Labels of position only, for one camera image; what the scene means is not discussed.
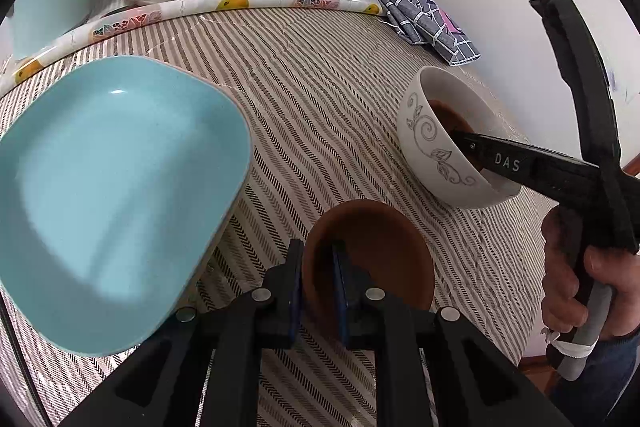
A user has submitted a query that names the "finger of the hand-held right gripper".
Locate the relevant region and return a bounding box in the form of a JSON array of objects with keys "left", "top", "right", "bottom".
[{"left": 450, "top": 130, "right": 536, "bottom": 184}]

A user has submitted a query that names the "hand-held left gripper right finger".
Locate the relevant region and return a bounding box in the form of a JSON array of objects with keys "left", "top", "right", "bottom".
[{"left": 332, "top": 239, "right": 575, "bottom": 427}]

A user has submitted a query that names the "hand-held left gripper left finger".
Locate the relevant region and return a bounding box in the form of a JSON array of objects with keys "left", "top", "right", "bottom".
[{"left": 59, "top": 237, "right": 305, "bottom": 427}]

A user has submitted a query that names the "small brown clay bowl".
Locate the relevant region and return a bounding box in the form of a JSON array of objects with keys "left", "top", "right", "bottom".
[
  {"left": 425, "top": 99, "right": 486, "bottom": 172},
  {"left": 301, "top": 199, "right": 435, "bottom": 328}
]

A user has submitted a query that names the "white bowl with vine pattern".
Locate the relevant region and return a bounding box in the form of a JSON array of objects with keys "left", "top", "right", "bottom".
[{"left": 397, "top": 66, "right": 522, "bottom": 209}]

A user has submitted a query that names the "light blue square plate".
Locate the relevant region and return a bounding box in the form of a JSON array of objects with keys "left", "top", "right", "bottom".
[{"left": 0, "top": 55, "right": 252, "bottom": 357}]

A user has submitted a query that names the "person's right hand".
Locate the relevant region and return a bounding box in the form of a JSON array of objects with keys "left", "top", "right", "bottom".
[{"left": 540, "top": 206, "right": 640, "bottom": 340}]

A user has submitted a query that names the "grey checkered cloth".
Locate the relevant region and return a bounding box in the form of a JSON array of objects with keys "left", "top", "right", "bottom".
[{"left": 372, "top": 0, "right": 481, "bottom": 66}]

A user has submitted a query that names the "fruit print mat roll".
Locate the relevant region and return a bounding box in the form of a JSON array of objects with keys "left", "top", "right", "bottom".
[{"left": 12, "top": 0, "right": 383, "bottom": 84}]

